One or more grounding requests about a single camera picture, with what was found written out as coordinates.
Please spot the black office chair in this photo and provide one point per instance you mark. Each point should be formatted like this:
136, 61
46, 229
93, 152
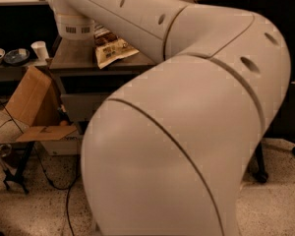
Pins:
282, 14

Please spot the open cardboard box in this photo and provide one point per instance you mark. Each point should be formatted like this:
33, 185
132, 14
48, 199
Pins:
35, 102

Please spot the black tripod stand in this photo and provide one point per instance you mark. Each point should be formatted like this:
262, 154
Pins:
13, 160

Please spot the grey top drawer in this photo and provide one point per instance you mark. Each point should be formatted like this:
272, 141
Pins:
82, 95

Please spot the grey drawer cabinet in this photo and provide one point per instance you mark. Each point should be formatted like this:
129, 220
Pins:
77, 58

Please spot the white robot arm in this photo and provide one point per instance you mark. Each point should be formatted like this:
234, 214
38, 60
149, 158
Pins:
165, 154

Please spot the white paper cup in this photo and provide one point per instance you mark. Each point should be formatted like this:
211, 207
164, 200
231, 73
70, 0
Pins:
39, 48

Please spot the blue patterned bowl right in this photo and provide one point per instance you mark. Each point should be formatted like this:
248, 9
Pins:
17, 57

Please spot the low grey shelf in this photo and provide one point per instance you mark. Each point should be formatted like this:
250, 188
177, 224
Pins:
15, 73

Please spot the brown chip bag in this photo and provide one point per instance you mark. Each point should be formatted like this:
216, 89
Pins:
109, 47

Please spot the white box on floor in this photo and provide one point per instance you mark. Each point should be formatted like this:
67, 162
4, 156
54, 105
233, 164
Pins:
69, 145

